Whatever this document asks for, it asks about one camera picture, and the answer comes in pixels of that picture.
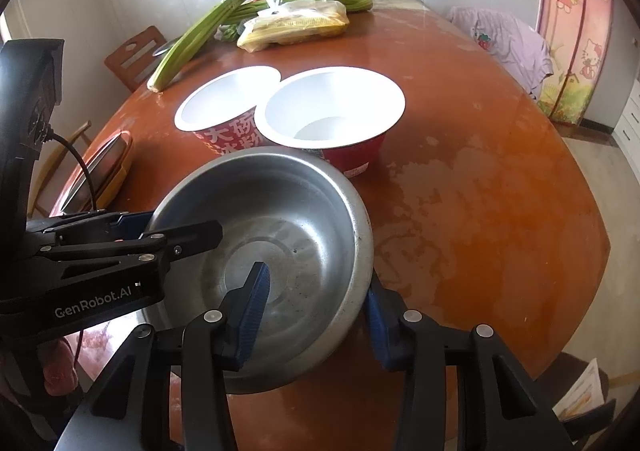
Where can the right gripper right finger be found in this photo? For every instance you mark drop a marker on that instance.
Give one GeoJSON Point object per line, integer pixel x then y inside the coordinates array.
{"type": "Point", "coordinates": [499, 407]}

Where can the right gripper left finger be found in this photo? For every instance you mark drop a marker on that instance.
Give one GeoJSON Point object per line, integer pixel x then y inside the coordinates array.
{"type": "Point", "coordinates": [165, 390]}

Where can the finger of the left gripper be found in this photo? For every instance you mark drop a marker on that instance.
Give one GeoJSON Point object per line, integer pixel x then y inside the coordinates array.
{"type": "Point", "coordinates": [176, 242]}
{"type": "Point", "coordinates": [86, 227]}

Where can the shallow steel pan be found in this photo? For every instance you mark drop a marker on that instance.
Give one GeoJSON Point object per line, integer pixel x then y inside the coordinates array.
{"type": "Point", "coordinates": [101, 167]}

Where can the terracotta plastic plate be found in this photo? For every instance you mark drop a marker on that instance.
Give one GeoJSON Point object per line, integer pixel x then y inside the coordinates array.
{"type": "Point", "coordinates": [109, 192]}

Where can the large steel bowl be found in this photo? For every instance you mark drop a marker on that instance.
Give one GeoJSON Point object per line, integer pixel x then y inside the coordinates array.
{"type": "Point", "coordinates": [301, 217]}

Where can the red instant noodle bowl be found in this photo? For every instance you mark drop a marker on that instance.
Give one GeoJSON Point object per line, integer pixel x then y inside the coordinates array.
{"type": "Point", "coordinates": [341, 114]}

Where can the person's hand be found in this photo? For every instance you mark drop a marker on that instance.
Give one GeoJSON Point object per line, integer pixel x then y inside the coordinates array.
{"type": "Point", "coordinates": [58, 368]}

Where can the curved wooden armchair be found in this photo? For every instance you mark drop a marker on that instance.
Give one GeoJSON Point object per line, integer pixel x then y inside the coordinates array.
{"type": "Point", "coordinates": [50, 166]}

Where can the brown wooden chair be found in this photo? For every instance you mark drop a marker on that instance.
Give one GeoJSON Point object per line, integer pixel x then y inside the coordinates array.
{"type": "Point", "coordinates": [134, 61]}

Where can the celery bunch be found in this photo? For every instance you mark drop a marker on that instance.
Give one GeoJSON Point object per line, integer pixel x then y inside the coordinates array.
{"type": "Point", "coordinates": [231, 28]}
{"type": "Point", "coordinates": [189, 43]}

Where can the yellow noodle bag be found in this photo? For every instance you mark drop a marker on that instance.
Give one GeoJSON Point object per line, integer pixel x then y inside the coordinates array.
{"type": "Point", "coordinates": [293, 22]}

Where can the white storage cabinet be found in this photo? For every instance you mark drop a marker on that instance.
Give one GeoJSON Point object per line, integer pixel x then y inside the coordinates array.
{"type": "Point", "coordinates": [627, 130]}

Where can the pink cloth on chair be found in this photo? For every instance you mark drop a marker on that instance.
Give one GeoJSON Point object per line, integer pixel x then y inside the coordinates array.
{"type": "Point", "coordinates": [518, 48]}

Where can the pink cartoon folding screen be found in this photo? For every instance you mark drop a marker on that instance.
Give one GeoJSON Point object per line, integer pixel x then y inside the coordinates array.
{"type": "Point", "coordinates": [577, 33]}

